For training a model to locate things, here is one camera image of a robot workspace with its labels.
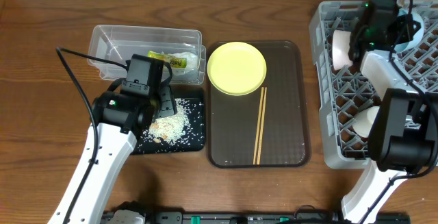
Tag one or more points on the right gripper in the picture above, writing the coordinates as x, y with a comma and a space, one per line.
356, 48

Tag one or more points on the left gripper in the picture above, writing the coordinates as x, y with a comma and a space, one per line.
168, 102

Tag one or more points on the pile of rice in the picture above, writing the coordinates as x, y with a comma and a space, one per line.
184, 128

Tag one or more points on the light blue bowl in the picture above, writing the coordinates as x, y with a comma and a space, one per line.
409, 30

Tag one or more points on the white napkin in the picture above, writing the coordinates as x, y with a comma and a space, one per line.
191, 60

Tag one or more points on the green snack wrapper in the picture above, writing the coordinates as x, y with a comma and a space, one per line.
174, 61

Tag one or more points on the pink bowl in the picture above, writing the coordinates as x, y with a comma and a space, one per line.
340, 49

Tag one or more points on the yellow plate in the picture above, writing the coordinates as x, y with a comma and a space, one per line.
236, 68

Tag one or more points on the pale green cup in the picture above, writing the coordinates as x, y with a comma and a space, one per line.
364, 121

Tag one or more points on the wooden chopstick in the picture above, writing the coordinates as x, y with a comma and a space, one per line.
258, 126
262, 126

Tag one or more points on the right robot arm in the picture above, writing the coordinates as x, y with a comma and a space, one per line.
402, 138

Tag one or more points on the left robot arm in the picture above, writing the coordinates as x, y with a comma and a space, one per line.
118, 118

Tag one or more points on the grey dishwasher rack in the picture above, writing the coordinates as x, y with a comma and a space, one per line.
345, 92

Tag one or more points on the black tray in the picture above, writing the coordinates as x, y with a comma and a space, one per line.
149, 148

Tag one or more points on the clear plastic bin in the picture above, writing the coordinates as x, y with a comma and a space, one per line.
117, 43

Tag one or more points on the brown serving tray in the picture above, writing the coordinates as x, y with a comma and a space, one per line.
232, 120

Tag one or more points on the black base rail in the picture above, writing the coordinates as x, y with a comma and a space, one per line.
133, 212

